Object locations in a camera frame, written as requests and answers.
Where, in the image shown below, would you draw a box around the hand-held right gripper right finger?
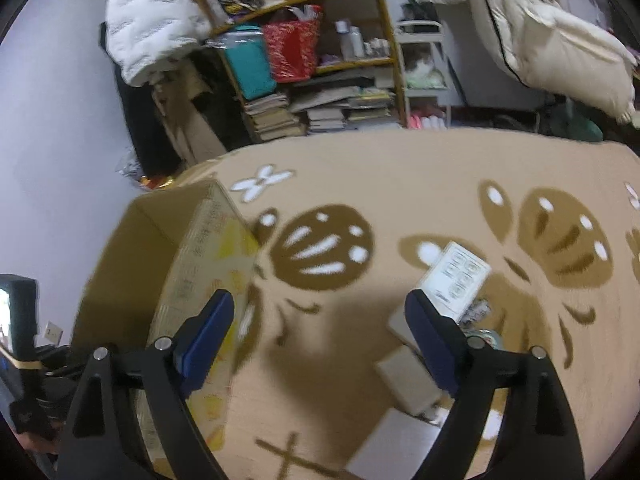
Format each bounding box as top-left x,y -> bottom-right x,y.
404,289 -> 586,480

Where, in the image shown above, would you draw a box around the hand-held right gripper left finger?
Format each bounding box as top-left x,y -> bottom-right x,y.
54,290 -> 236,480

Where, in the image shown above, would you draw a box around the white charger block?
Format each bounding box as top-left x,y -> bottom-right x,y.
375,345 -> 444,417

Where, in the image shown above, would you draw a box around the cartoon print earbud case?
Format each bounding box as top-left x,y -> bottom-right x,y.
464,327 -> 507,352

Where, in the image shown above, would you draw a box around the white booklet with icons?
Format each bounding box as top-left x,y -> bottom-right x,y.
419,241 -> 493,324

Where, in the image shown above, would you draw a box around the cardboard box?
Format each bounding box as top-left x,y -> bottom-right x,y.
70,180 -> 262,466

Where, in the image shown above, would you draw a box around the grey square card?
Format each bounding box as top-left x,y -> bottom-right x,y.
345,407 -> 443,480

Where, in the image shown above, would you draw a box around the person's left hand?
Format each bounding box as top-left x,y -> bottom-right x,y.
22,432 -> 63,457

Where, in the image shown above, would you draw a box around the small patterned trinket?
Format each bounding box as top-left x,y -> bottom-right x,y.
459,299 -> 494,329

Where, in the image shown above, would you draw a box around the beige floral printed blanket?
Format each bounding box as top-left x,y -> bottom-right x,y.
167,127 -> 640,480

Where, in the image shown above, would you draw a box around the shiny foil wrappers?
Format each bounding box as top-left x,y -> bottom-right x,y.
117,156 -> 177,192

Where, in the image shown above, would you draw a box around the leaning cardboard sheets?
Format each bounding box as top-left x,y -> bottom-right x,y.
152,66 -> 227,167

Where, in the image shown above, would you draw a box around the black hanging coat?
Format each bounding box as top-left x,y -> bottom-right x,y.
99,22 -> 177,173

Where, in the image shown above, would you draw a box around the stack of old books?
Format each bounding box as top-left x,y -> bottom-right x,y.
242,92 -> 307,142

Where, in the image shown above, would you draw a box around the pile of books and papers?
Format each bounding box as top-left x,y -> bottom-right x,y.
289,84 -> 402,134

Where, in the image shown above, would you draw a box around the pale green tissue pack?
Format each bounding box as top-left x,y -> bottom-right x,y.
405,57 -> 446,90

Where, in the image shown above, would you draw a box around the teal bag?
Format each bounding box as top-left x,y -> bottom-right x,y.
220,25 -> 277,102

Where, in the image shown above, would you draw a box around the white trolley cart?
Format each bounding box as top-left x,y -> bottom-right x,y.
395,19 -> 454,129

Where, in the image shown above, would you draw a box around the red patterned gift bag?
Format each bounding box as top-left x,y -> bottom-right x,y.
262,6 -> 322,84

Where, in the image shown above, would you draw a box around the row of small jars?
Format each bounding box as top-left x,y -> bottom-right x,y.
364,37 -> 392,59

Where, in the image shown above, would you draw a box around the wooden shelf unit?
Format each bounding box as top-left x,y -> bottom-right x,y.
199,0 -> 409,142

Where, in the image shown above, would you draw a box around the white puffer jacket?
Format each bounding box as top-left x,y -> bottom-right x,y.
105,0 -> 215,87

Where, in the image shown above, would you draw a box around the cream padded chair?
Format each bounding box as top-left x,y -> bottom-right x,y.
460,0 -> 639,124

